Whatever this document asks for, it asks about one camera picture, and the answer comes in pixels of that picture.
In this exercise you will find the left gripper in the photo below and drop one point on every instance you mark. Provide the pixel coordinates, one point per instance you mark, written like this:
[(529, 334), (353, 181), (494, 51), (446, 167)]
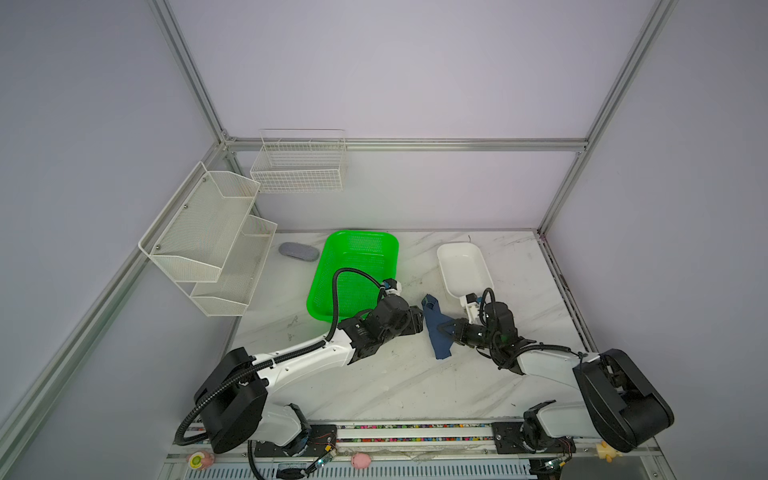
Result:
[(413, 322)]

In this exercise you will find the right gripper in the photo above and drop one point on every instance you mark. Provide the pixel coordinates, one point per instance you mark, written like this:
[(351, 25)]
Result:
[(460, 330)]

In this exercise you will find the dark blue paper napkin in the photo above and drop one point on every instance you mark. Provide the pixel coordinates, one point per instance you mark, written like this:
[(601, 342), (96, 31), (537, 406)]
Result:
[(433, 317)]

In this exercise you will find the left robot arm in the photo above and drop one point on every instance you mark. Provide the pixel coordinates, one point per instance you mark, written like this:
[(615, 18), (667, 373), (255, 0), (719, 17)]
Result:
[(238, 401)]

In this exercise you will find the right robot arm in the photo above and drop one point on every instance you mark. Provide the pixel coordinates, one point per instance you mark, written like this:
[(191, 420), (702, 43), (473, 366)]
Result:
[(617, 403)]

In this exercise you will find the white rectangular tray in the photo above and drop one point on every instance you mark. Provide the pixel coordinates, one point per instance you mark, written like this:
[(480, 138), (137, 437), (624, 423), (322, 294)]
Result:
[(463, 268)]

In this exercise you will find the grey oval pouch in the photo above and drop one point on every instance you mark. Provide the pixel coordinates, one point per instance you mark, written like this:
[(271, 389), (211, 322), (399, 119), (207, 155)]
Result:
[(299, 251)]

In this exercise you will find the pink toy ball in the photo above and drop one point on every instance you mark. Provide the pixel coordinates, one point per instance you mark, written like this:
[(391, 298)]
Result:
[(360, 461)]

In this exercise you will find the yellow toy figure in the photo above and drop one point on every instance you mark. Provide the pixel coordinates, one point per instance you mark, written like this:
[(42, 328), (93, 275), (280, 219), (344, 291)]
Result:
[(606, 452)]

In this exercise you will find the white mesh two-tier shelf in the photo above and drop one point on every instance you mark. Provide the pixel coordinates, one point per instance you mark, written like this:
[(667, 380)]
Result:
[(210, 242)]

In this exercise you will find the pink green toy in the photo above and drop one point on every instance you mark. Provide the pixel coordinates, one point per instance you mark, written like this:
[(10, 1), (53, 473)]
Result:
[(200, 460)]

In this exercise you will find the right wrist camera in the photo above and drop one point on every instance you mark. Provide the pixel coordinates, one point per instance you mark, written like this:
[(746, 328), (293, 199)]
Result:
[(471, 303)]

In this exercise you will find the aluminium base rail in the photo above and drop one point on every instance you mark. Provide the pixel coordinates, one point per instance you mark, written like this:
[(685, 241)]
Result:
[(423, 449)]

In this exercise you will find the white wire basket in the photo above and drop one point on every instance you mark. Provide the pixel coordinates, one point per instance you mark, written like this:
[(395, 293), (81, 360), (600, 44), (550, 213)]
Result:
[(300, 161)]

